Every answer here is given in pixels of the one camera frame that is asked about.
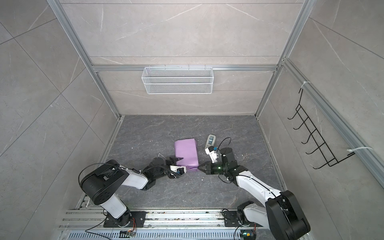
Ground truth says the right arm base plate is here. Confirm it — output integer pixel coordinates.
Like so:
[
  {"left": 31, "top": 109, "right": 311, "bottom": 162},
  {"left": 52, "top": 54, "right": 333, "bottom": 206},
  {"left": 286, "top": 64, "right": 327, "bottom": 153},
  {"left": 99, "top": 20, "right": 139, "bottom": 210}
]
[{"left": 221, "top": 209, "right": 262, "bottom": 227}]

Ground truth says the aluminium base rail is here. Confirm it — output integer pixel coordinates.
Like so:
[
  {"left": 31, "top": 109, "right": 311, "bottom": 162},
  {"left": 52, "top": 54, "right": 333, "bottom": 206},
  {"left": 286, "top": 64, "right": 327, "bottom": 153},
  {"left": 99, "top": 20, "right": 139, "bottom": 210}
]
[{"left": 58, "top": 208, "right": 274, "bottom": 240}]

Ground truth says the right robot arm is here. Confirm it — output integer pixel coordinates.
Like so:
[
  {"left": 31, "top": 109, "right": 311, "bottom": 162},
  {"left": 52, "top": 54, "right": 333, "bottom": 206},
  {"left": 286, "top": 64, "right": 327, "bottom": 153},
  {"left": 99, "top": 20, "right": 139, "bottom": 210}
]
[{"left": 198, "top": 146, "right": 311, "bottom": 240}]

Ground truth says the pink wrapping paper sheet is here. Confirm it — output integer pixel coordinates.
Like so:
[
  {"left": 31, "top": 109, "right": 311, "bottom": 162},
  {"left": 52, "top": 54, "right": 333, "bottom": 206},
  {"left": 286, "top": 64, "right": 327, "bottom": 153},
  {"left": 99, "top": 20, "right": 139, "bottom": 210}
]
[{"left": 174, "top": 139, "right": 199, "bottom": 171}]

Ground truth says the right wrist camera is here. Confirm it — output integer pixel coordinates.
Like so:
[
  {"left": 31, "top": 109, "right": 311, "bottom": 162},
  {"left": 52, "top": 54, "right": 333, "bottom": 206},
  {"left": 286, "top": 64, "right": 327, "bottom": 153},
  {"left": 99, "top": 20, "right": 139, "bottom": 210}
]
[{"left": 205, "top": 146, "right": 218, "bottom": 163}]

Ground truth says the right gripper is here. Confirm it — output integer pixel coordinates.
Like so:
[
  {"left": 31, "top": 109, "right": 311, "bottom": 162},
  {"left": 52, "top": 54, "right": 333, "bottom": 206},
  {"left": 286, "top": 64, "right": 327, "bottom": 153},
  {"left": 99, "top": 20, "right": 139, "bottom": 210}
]
[{"left": 197, "top": 161, "right": 229, "bottom": 176}]

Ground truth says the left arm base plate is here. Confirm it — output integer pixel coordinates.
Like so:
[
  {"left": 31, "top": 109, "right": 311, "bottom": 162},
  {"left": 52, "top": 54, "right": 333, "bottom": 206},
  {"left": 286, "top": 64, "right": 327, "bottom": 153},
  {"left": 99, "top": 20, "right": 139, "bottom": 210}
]
[{"left": 103, "top": 211, "right": 147, "bottom": 228}]

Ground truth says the black wire hook rack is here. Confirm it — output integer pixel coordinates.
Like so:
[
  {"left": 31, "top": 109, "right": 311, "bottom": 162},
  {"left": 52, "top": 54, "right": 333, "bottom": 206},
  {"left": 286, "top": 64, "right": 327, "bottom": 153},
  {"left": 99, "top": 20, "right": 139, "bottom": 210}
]
[{"left": 288, "top": 89, "right": 355, "bottom": 170}]

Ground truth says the grey tape dispenser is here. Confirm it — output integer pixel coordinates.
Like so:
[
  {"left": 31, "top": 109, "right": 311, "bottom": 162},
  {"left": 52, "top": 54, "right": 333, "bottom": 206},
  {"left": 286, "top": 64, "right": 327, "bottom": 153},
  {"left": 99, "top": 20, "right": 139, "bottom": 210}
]
[{"left": 205, "top": 134, "right": 216, "bottom": 148}]

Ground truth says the white wire mesh basket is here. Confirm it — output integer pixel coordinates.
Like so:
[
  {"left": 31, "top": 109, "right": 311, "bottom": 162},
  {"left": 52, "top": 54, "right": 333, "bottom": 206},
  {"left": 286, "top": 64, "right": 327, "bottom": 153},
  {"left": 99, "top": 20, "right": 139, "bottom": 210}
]
[{"left": 142, "top": 67, "right": 214, "bottom": 95}]

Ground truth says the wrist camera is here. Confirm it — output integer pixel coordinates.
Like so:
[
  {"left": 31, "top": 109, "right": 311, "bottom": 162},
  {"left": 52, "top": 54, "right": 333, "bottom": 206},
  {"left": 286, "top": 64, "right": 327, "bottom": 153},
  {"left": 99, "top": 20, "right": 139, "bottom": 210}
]
[
  {"left": 170, "top": 166, "right": 187, "bottom": 177},
  {"left": 205, "top": 146, "right": 218, "bottom": 163}
]

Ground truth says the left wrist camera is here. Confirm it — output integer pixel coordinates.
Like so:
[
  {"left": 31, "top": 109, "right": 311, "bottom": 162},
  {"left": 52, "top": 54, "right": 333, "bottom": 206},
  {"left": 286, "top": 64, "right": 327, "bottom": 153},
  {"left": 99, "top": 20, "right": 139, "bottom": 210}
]
[{"left": 170, "top": 166, "right": 187, "bottom": 177}]

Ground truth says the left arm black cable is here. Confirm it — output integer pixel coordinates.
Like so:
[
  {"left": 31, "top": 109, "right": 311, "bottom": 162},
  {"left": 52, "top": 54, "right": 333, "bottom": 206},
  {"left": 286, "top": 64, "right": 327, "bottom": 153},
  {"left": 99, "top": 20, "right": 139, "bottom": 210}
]
[{"left": 140, "top": 165, "right": 181, "bottom": 178}]

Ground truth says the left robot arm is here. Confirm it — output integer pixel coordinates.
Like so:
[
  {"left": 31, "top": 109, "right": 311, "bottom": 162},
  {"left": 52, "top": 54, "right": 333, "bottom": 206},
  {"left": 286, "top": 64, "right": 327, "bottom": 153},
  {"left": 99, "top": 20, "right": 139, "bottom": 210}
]
[{"left": 78, "top": 157, "right": 187, "bottom": 221}]

